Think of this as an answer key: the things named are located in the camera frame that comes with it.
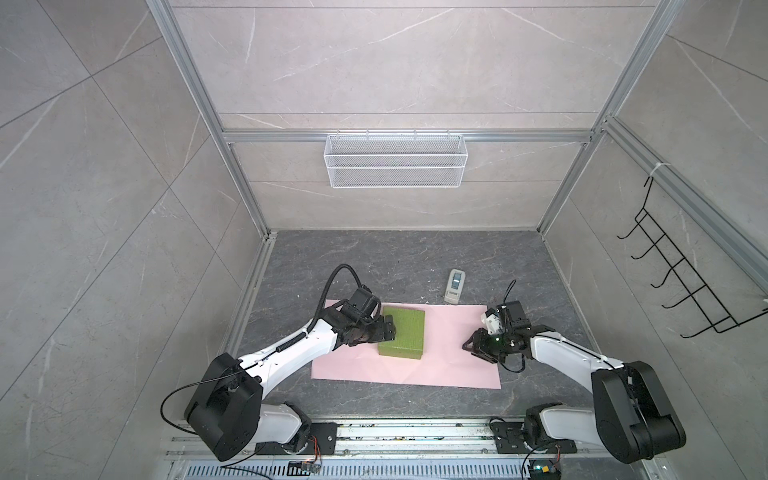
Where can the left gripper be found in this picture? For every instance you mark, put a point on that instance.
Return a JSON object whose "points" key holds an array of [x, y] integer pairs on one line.
{"points": [[383, 333]]}

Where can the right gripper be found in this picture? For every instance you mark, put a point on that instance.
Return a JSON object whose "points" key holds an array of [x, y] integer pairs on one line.
{"points": [[480, 336]]}

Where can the green gift box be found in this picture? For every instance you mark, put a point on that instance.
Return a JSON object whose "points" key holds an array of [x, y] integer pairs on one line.
{"points": [[408, 342]]}

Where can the pink wrapping paper sheet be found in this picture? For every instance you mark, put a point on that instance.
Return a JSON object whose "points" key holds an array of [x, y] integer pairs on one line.
{"points": [[443, 362]]}

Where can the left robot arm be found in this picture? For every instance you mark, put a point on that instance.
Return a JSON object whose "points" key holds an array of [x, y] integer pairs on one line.
{"points": [[227, 410]]}

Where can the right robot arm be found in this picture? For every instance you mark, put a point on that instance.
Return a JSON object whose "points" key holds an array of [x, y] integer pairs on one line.
{"points": [[632, 417]]}

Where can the grey tape dispenser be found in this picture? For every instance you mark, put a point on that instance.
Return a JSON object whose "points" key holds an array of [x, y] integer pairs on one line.
{"points": [[454, 287]]}

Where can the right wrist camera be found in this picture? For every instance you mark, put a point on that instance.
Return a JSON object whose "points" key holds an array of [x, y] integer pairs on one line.
{"points": [[493, 321]]}

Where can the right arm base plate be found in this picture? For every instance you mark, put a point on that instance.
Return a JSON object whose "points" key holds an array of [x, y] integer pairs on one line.
{"points": [[517, 437]]}

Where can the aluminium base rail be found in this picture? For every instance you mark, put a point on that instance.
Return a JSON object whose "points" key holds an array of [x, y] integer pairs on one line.
{"points": [[429, 448]]}

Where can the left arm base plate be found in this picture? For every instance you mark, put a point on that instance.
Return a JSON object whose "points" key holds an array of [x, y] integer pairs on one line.
{"points": [[321, 436]]}

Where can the white wire mesh basket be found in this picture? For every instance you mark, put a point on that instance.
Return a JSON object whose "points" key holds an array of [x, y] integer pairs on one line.
{"points": [[370, 161]]}

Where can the black wire hook rack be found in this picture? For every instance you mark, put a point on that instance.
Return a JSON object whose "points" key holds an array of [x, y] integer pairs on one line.
{"points": [[680, 267]]}

